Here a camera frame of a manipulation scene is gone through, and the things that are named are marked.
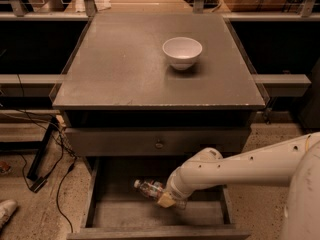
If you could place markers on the metal railing frame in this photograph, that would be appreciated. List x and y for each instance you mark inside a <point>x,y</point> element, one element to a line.
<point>37,36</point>

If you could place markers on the white ceramic bowl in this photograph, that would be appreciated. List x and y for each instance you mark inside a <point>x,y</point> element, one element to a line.
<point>182,52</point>

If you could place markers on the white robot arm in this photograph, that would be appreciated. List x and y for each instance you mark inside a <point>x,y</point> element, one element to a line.
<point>294,162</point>

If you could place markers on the black table leg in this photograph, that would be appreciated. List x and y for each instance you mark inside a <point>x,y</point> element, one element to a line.
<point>32,173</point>

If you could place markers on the closed top drawer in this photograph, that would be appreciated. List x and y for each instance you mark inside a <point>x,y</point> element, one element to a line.
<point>141,141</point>

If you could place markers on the small grey floor box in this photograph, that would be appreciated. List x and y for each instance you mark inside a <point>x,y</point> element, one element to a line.
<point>38,184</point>

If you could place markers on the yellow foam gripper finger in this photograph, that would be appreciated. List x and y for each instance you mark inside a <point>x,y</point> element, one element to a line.
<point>166,200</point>

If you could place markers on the white shoe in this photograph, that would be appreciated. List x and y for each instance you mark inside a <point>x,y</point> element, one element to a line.
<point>7,208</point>

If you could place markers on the round metal drawer knob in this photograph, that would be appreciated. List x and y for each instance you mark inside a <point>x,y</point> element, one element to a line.
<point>159,144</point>

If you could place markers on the clear plastic water bottle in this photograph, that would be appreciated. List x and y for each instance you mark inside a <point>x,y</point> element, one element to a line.
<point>154,189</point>

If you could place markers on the open middle drawer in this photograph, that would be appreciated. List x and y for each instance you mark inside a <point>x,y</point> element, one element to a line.
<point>116,211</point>

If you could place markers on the grey wooden drawer cabinet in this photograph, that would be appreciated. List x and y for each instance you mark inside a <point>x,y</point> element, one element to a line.
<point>120,77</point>

